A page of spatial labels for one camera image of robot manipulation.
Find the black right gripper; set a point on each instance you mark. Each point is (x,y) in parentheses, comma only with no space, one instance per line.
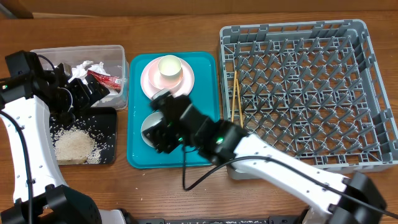
(161,129)

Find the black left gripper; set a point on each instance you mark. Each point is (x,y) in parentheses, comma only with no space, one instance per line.
(84,98)

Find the grey bowl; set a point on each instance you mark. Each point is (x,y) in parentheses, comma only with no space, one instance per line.
(150,121)

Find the red sauce packet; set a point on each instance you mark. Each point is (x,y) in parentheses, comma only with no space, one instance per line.
(107,80)

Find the cooked white rice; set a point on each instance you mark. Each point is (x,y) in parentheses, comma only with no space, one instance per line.
(80,142)

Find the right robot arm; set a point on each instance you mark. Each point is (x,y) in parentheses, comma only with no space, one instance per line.
(331,197)

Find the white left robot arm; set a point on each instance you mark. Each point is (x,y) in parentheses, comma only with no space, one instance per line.
(28,98)

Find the grey dishwasher rack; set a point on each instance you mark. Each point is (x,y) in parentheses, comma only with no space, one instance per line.
(312,90)

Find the clear plastic bin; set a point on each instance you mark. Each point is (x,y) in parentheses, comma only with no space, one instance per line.
(111,57)

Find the black tray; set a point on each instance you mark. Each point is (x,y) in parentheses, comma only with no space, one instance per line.
(107,120)

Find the pink small bowl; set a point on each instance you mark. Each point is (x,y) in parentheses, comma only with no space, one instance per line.
(161,81)

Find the pink plate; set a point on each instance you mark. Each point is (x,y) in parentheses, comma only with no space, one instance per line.
(184,88)

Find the teal plastic tray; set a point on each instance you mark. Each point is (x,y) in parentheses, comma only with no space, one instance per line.
(204,96)

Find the white cup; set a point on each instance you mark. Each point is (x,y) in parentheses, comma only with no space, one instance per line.
(170,67)

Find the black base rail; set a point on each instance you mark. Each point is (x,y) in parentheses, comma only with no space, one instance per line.
(278,219)

